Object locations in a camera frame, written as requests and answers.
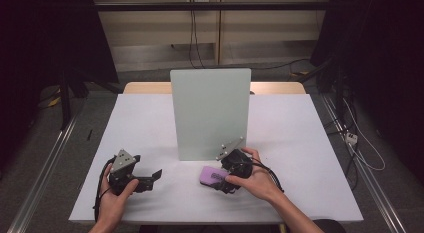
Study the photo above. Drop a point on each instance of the person's left hand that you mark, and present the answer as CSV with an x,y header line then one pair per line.
x,y
111,206

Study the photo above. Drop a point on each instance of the black curtain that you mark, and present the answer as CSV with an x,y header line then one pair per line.
x,y
40,43
383,59

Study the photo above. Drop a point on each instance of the black horizontal rail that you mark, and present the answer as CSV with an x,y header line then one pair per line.
x,y
150,6

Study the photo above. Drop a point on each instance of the white power strip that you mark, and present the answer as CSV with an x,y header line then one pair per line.
x,y
351,138

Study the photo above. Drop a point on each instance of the whiteboard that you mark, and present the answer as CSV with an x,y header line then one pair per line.
x,y
210,109

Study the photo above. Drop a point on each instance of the person's right hand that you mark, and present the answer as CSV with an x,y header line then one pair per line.
x,y
258,183

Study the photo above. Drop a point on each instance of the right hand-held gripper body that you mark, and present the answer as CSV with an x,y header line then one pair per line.
x,y
236,164

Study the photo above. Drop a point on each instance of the wooden table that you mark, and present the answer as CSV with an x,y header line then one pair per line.
x,y
146,88

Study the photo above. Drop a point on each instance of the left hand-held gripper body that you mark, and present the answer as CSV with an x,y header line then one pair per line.
x,y
122,163

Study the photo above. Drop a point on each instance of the aluminium floor rail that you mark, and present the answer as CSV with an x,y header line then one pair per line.
x,y
43,173
370,183

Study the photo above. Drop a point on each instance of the purple whiteboard eraser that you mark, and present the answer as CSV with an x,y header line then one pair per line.
x,y
211,174

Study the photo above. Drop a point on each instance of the small black floor object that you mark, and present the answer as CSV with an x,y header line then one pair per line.
x,y
89,134

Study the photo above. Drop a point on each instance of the black metal stand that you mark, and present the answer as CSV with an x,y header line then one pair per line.
x,y
65,103
338,89

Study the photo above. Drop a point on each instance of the white table mat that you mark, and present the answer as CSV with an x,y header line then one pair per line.
x,y
146,126

